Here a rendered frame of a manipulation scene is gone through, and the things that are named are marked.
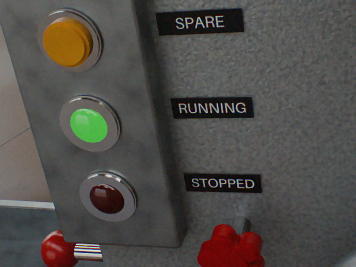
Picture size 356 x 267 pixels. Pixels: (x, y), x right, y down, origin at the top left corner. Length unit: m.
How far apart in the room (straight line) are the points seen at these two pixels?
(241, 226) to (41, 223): 0.33
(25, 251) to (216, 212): 0.33
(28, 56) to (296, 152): 0.16
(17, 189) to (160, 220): 2.51
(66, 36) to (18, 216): 0.38
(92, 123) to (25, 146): 2.83
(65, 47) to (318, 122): 0.14
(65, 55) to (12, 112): 3.20
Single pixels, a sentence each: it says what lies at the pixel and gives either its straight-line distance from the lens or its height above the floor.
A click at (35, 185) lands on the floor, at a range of 2.91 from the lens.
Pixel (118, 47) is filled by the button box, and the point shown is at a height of 1.37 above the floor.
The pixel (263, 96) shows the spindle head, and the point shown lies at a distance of 0.38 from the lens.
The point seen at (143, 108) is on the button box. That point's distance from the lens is 0.38.
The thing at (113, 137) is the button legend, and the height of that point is 1.31.
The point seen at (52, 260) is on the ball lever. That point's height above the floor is 1.18.
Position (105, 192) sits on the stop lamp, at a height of 1.28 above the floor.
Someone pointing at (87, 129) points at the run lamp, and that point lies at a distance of 0.39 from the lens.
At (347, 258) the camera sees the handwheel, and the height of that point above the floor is 1.25.
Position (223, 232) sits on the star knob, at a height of 1.26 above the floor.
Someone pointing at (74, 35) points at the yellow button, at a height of 1.38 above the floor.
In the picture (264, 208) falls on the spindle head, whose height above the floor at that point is 1.25.
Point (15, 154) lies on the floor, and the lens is 3.17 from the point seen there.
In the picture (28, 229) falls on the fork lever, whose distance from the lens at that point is 0.72.
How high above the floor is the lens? 1.50
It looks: 30 degrees down
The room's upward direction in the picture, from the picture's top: 10 degrees counter-clockwise
